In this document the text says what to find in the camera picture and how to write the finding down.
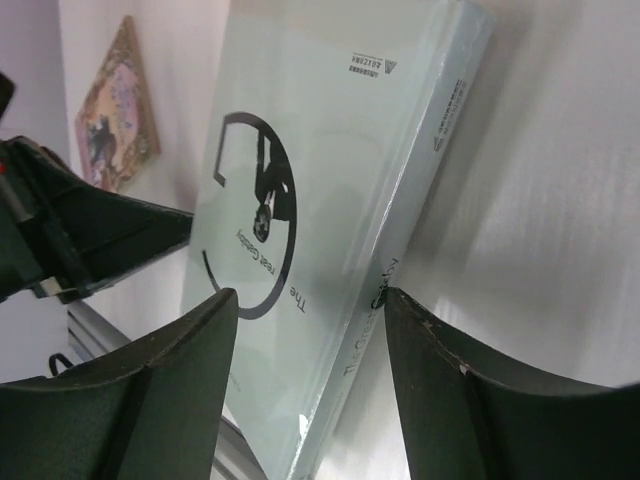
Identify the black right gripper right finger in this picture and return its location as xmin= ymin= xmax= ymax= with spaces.
xmin=384 ymin=287 xmax=639 ymax=479

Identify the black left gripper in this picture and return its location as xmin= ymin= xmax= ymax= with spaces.
xmin=0 ymin=72 xmax=195 ymax=304

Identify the pale green Great Gatsby book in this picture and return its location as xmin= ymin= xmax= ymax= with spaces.
xmin=182 ymin=1 xmax=494 ymax=479

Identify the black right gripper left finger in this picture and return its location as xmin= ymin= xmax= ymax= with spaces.
xmin=1 ymin=289 xmax=238 ymax=479

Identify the pink illustrated fairy-tale book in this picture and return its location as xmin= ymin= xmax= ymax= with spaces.
xmin=75 ymin=15 xmax=161 ymax=192

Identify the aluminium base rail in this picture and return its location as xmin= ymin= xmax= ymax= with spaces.
xmin=66 ymin=301 xmax=131 ymax=362

